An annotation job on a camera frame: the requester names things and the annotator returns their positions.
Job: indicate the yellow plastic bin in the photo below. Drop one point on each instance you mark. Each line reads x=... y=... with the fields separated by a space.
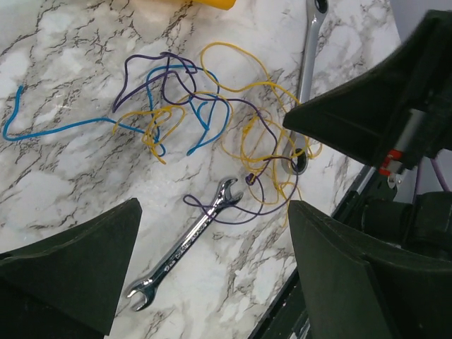
x=218 y=4

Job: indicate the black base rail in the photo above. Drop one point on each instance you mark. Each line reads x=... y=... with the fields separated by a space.
x=333 y=292

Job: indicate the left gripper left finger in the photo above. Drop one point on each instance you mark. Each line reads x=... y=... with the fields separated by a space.
x=69 y=285

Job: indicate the ratchet wrench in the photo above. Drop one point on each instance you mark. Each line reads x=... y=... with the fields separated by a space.
x=297 y=145

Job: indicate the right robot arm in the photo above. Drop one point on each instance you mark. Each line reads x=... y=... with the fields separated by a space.
x=423 y=226

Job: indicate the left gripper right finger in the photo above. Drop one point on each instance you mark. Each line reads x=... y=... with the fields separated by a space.
x=416 y=289

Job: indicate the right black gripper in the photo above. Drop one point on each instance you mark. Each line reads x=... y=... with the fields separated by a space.
x=396 y=113

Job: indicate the small open-end wrench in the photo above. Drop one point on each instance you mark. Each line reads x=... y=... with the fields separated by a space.
x=147 y=286

